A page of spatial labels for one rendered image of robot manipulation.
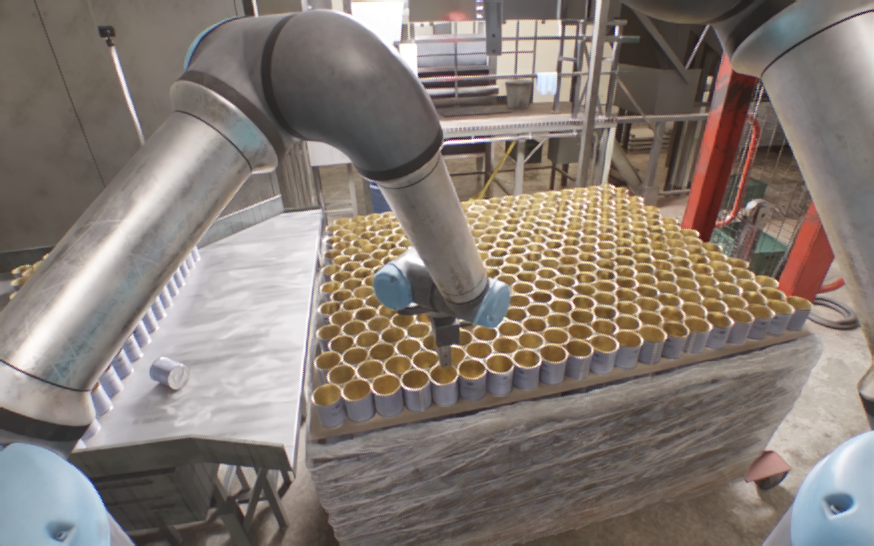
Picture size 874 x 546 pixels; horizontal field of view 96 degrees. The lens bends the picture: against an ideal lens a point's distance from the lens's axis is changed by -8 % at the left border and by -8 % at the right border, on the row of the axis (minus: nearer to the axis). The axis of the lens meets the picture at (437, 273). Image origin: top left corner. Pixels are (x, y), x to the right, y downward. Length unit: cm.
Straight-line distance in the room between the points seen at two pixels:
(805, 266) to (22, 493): 177
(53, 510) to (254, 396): 96
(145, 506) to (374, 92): 120
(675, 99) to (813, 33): 497
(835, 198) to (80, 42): 379
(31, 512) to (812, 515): 41
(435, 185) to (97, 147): 358
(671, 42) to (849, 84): 483
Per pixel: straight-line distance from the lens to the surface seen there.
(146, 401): 137
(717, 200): 213
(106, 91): 379
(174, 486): 129
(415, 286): 69
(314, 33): 40
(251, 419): 119
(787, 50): 41
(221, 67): 44
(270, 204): 231
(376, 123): 38
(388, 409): 105
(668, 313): 136
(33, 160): 418
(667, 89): 528
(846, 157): 40
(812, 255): 174
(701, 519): 242
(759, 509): 258
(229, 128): 43
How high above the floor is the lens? 190
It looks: 30 degrees down
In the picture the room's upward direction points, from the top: 2 degrees counter-clockwise
